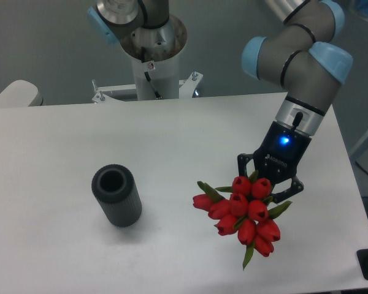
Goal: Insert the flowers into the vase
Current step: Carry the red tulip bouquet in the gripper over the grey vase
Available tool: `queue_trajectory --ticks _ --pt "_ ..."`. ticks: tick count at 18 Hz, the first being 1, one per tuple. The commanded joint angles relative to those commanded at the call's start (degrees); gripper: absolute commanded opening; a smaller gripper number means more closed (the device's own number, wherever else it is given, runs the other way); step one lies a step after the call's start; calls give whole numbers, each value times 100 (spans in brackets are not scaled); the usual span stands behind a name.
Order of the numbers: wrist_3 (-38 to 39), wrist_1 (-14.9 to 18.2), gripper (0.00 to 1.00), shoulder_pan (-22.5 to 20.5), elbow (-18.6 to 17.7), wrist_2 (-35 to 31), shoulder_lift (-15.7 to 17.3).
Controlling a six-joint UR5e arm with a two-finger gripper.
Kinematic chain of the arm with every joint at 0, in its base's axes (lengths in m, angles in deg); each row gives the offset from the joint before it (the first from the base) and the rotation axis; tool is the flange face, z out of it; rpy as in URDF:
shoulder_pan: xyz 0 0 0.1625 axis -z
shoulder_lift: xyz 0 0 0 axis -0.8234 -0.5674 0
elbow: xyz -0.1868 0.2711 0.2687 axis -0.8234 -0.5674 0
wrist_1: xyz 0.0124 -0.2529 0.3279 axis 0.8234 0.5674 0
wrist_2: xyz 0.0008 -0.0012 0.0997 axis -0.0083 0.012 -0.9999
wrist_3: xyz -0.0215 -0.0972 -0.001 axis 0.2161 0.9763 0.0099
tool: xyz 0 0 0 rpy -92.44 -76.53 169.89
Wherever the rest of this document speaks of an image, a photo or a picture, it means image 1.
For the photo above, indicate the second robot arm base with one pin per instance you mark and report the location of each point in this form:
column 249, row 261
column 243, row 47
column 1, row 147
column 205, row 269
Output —
column 146, row 30

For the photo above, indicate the red tulip bouquet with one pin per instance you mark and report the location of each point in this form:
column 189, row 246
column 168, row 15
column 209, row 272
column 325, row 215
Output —
column 243, row 209

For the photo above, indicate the dark grey ribbed vase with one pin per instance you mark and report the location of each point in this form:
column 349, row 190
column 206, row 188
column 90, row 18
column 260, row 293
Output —
column 114, row 187

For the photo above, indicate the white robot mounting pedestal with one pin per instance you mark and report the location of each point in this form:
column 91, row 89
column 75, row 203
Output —
column 152, row 81

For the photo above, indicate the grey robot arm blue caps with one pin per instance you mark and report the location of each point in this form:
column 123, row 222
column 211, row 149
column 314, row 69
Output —
column 305, row 63

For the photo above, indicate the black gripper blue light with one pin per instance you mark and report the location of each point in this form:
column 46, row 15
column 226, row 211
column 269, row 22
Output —
column 277, row 159

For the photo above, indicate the white chair armrest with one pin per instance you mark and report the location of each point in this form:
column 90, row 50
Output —
column 20, row 93

